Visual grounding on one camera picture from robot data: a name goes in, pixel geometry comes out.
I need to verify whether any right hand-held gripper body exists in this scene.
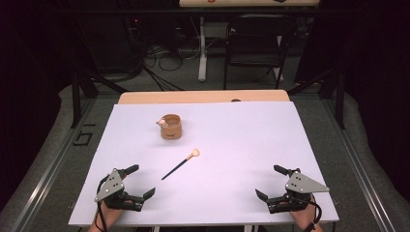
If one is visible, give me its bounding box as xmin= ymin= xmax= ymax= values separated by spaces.
xmin=266 ymin=167 xmax=331 ymax=215

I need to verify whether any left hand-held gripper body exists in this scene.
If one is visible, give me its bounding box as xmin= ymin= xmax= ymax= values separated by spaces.
xmin=94 ymin=167 xmax=145 ymax=213

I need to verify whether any black-handled brush with tan head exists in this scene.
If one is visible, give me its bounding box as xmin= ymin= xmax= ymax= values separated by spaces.
xmin=161 ymin=148 xmax=201 ymax=181

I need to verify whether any wooden cup with animal figure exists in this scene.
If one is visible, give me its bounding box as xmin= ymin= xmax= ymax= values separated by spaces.
xmin=156 ymin=113 xmax=184 ymax=141

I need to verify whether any person's left hand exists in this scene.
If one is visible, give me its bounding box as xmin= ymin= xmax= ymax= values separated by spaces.
xmin=102 ymin=200 xmax=134 ymax=224

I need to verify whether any person's right hand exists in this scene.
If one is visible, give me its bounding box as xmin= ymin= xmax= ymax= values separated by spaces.
xmin=278 ymin=198 xmax=319 ymax=227

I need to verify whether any white table cover board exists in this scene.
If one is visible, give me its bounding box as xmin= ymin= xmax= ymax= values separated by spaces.
xmin=68 ymin=101 xmax=340 ymax=228

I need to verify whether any light wooden table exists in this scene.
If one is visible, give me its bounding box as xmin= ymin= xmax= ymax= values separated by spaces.
xmin=117 ymin=89 xmax=291 ymax=105

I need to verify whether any black folding chair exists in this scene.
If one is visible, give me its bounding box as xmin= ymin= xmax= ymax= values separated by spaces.
xmin=222 ymin=13 xmax=298 ymax=91

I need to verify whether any white desk leg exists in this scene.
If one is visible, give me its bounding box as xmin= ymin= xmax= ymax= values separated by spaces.
xmin=196 ymin=16 xmax=208 ymax=82

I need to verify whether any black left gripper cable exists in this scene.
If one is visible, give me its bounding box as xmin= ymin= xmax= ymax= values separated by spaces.
xmin=94 ymin=174 xmax=111 ymax=232

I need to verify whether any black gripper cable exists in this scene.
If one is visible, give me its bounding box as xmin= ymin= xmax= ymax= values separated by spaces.
xmin=302 ymin=192 xmax=324 ymax=232
xmin=94 ymin=174 xmax=111 ymax=232

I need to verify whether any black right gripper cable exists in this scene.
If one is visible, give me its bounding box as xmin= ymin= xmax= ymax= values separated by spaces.
xmin=302 ymin=192 xmax=324 ymax=232

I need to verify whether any aluminium floor rail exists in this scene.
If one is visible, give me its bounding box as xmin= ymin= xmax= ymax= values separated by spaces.
xmin=9 ymin=96 xmax=99 ymax=232
xmin=321 ymin=96 xmax=400 ymax=232

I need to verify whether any black metal frame stand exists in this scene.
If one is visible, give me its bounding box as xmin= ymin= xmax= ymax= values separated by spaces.
xmin=69 ymin=61 xmax=130 ymax=130
xmin=286 ymin=62 xmax=347 ymax=131

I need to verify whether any bundle of black floor cables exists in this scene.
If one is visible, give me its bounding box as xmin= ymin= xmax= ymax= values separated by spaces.
xmin=140 ymin=43 xmax=201 ymax=92

